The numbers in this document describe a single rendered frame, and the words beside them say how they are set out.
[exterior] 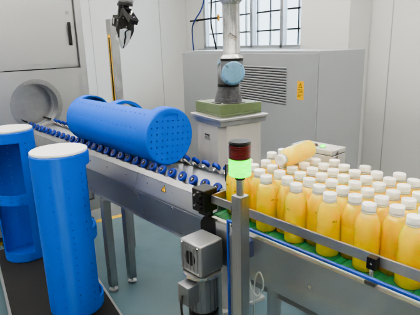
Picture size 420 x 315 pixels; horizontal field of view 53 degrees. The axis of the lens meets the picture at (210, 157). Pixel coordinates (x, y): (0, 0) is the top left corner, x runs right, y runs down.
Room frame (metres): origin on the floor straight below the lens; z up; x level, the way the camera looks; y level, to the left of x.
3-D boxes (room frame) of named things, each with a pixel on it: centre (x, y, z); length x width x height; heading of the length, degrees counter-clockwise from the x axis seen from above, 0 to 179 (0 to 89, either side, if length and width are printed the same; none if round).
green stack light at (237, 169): (1.14, -0.08, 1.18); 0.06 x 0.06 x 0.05
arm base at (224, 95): (2.30, -0.11, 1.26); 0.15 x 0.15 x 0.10
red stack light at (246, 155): (1.14, -0.08, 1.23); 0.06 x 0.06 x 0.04
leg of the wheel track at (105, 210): (2.40, 0.65, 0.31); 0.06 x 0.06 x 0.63; 42
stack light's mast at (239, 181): (1.14, -0.08, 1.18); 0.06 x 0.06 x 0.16
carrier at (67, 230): (2.03, 0.75, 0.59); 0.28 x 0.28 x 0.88
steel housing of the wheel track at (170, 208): (2.45, 0.60, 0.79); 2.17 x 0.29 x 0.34; 42
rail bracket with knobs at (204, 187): (1.49, 0.02, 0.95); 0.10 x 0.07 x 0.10; 132
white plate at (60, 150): (2.03, 0.75, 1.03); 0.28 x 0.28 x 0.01
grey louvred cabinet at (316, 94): (4.19, -0.47, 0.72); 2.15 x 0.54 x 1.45; 31
